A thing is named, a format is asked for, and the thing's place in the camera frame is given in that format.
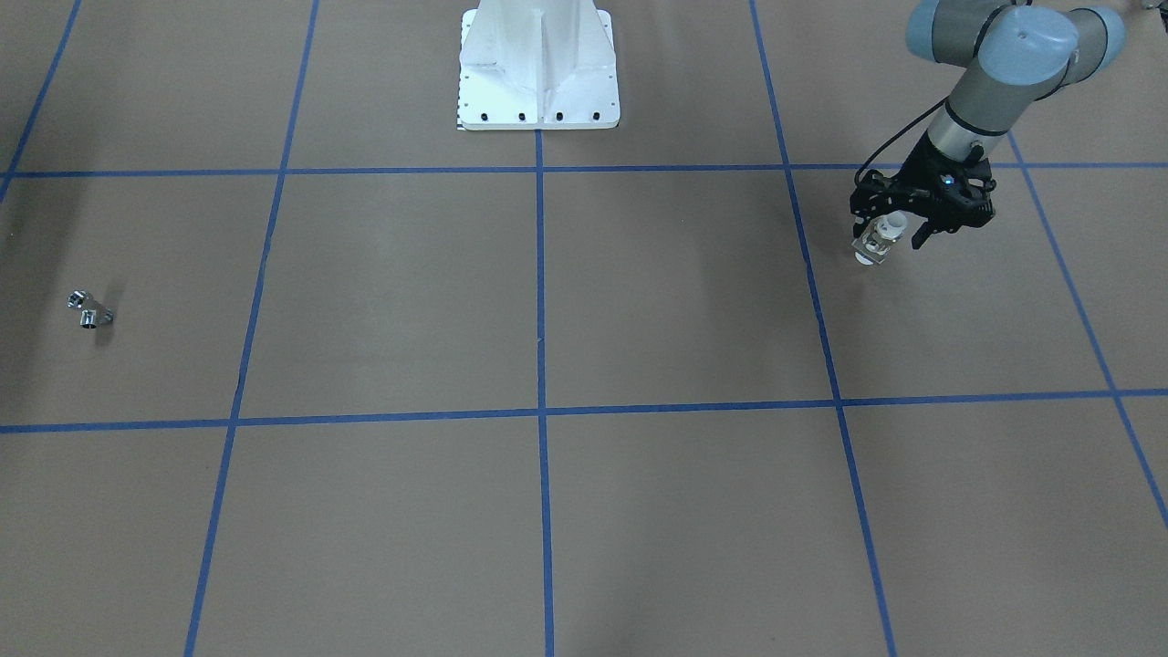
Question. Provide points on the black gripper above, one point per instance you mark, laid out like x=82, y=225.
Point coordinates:
x=915, y=176

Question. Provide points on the small metal pipe fitting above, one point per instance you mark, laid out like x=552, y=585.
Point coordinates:
x=93, y=314

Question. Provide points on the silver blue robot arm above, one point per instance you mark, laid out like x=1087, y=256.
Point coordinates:
x=1012, y=54

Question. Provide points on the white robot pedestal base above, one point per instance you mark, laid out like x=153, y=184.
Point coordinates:
x=537, y=65

